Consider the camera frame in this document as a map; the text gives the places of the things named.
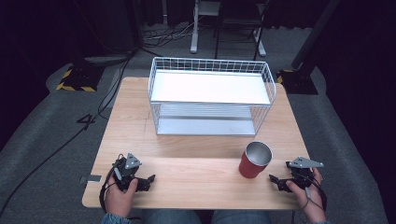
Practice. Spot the person's left hand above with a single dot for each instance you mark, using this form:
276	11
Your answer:
117	199

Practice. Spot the black metal chair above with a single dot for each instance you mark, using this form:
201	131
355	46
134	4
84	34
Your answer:
241	21

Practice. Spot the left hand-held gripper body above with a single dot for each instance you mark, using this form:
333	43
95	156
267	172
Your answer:
130	163

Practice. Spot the white metal stand frame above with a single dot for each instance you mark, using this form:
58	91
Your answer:
195	28

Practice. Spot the red metal cup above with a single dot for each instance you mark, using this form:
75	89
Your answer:
253	161

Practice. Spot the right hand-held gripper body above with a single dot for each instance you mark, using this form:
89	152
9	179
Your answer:
301	169

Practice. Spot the person's right hand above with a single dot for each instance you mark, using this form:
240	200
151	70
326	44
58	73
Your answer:
308	200

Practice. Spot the black yellow striped stand base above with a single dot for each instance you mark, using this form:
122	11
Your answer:
77	79
297	82

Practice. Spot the black slanted stand pole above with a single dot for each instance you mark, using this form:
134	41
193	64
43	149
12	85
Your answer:
314	34

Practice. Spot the person's legs in jeans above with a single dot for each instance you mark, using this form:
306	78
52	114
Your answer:
174	217

